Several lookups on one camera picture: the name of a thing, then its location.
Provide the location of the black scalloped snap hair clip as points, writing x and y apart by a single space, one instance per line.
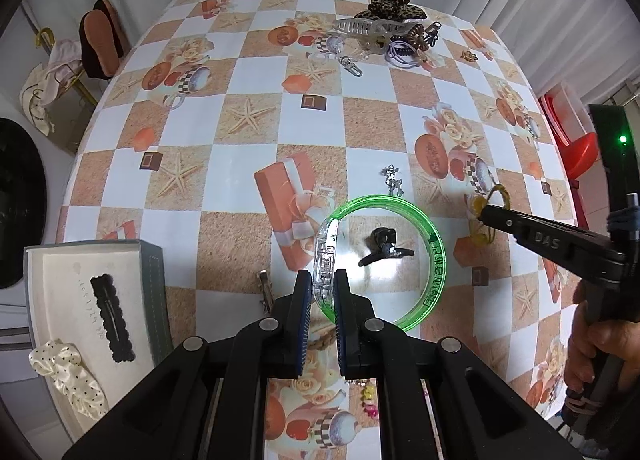
114 323

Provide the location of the cream cloth bag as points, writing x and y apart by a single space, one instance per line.
34 112

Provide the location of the black hair clip on pile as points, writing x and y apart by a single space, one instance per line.
431 34

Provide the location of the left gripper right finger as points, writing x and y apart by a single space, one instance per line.
341 302

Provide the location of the white washing machine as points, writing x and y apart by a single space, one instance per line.
24 212

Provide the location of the red plastic stool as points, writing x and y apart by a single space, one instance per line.
571 128

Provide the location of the leopard print scrunchie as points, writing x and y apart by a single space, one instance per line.
393 10

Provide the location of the small gold brooch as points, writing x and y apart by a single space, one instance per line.
469 56

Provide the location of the gold wire rack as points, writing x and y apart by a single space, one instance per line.
63 70

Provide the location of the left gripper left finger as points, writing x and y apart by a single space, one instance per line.
299 319

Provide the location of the checkered printed tablecloth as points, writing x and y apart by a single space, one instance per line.
225 143

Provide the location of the small black claw clip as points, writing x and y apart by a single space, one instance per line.
383 246

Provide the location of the grey white jewelry box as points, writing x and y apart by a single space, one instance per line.
62 307

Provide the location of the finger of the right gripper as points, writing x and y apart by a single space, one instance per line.
585 254

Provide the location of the cream polka dot scrunchie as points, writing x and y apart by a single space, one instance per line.
62 364

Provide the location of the person's right hand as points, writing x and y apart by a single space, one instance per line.
618 338

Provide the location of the black orange slippers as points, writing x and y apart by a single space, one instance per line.
103 41

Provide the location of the silver keychain clasp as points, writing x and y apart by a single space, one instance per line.
331 46

